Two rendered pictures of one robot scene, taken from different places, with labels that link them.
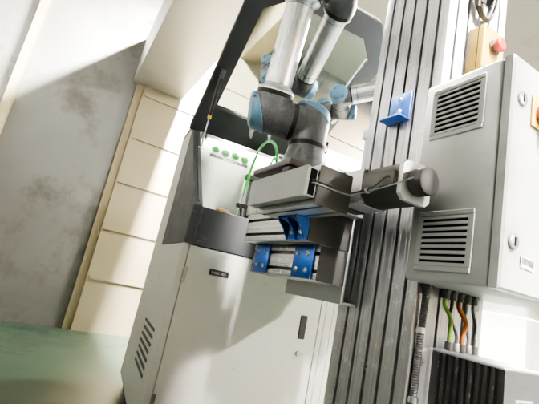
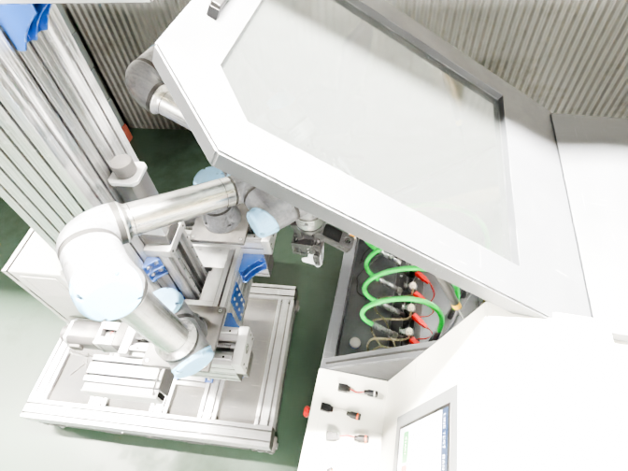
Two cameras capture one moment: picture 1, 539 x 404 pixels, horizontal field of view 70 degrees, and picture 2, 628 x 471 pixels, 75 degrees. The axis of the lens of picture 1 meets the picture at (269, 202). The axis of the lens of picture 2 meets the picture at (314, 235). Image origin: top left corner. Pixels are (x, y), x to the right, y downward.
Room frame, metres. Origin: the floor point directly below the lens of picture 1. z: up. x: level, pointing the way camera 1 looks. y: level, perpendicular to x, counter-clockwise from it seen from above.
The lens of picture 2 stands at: (2.09, -0.69, 2.28)
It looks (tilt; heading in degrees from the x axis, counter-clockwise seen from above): 53 degrees down; 129
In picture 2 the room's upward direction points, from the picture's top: 6 degrees counter-clockwise
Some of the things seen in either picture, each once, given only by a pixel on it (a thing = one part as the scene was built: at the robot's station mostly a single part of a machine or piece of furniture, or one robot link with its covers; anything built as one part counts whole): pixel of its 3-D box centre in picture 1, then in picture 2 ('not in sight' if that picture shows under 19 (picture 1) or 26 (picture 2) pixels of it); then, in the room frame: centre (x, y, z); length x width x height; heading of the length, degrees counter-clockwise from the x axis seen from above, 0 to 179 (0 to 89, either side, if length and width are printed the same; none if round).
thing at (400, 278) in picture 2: not in sight; (404, 325); (1.94, -0.04, 0.91); 0.34 x 0.10 x 0.15; 112
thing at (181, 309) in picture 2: not in sight; (168, 313); (1.37, -0.52, 1.20); 0.13 x 0.12 x 0.14; 159
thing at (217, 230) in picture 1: (265, 243); (344, 291); (1.67, -0.02, 0.87); 0.62 x 0.04 x 0.16; 112
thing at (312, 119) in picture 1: (308, 126); (213, 189); (1.14, -0.07, 1.20); 0.13 x 0.12 x 0.14; 102
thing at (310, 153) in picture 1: (304, 160); (220, 210); (1.14, -0.08, 1.09); 0.15 x 0.15 x 0.10
